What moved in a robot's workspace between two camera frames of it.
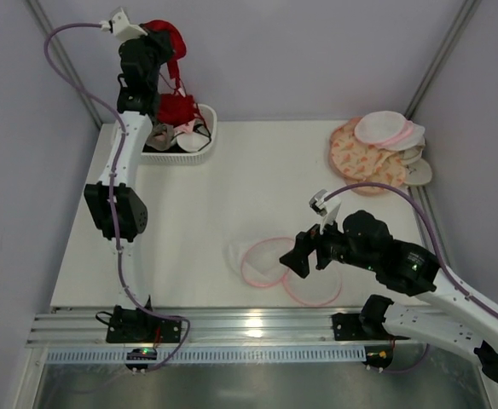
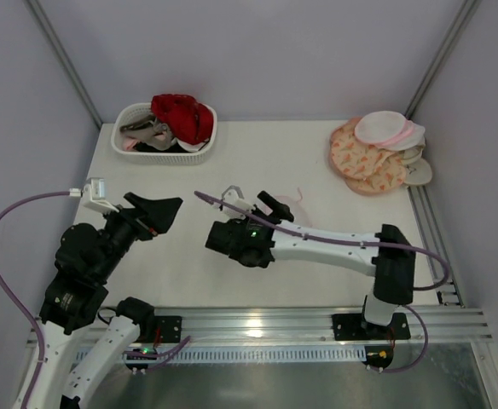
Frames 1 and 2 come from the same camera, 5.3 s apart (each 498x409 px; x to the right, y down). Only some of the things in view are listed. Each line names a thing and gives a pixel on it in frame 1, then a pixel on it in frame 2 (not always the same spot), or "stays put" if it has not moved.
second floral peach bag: (390, 169) stays put
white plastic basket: (174, 156) stays put
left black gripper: (156, 37) -> (137, 219)
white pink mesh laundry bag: (257, 262) -> (294, 206)
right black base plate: (349, 327) stays put
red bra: (176, 108) -> (191, 122)
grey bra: (160, 136) stays put
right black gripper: (313, 245) -> (257, 215)
